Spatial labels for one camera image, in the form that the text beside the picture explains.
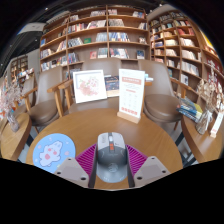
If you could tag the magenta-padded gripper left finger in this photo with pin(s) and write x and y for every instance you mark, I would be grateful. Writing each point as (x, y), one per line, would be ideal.
(71, 170)

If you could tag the curved wooden bookshelf unit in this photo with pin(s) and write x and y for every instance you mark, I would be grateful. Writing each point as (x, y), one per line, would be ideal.
(183, 46)

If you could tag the glass vase with dried flowers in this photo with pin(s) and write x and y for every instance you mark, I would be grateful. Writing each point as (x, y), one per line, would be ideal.
(13, 123)
(204, 123)

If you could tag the wide wooden bookshelf unit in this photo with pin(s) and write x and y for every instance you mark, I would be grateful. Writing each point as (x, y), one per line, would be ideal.
(96, 33)

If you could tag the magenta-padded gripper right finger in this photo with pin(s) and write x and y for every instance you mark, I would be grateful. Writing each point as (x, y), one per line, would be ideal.
(151, 168)

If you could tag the dark blue book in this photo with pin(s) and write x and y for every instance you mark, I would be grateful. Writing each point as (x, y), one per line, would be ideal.
(112, 83)

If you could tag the grey computer mouse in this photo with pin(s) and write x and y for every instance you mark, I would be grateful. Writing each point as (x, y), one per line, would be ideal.
(111, 156)

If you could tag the round wooden side table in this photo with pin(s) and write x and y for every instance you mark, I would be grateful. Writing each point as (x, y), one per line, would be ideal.
(203, 143)
(13, 140)

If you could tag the stack of books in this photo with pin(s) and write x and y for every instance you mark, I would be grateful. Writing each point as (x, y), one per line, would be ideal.
(189, 110)

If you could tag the white sign on wooden base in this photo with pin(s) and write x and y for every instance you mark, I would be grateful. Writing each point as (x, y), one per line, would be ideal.
(218, 125)
(131, 93)

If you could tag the white framed flower picture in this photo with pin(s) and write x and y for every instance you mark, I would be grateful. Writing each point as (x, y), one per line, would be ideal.
(89, 86)

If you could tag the small distant wooden bookshelf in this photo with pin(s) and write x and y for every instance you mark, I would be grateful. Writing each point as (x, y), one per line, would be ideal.
(19, 66)

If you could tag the round blue mouse pad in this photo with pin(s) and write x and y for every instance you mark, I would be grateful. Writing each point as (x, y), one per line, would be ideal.
(51, 151)

